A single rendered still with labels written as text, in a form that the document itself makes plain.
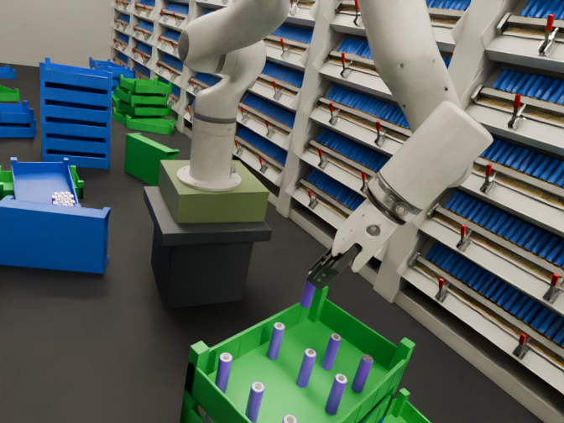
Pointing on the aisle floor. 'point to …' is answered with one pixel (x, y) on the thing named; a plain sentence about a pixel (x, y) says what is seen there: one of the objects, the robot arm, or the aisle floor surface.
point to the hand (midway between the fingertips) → (321, 272)
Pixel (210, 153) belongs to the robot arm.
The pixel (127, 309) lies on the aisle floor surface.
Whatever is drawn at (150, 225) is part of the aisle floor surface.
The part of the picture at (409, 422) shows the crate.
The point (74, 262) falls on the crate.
